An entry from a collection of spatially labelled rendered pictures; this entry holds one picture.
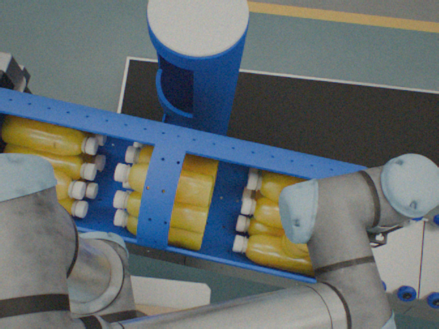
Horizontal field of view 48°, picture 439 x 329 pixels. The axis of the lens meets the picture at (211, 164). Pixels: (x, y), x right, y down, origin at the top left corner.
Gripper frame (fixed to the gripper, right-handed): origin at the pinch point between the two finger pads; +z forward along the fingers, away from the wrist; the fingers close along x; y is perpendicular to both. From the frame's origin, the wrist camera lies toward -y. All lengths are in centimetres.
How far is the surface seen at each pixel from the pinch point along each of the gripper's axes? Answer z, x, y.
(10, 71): 45, 37, -89
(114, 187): 33, 6, -47
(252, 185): 15.2, 9.6, -13.2
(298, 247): 8.5, -3.1, -2.2
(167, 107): 67, 46, -43
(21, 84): 55, 38, -89
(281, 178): 13.0, 12.0, -7.5
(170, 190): 5.6, 2.0, -30.0
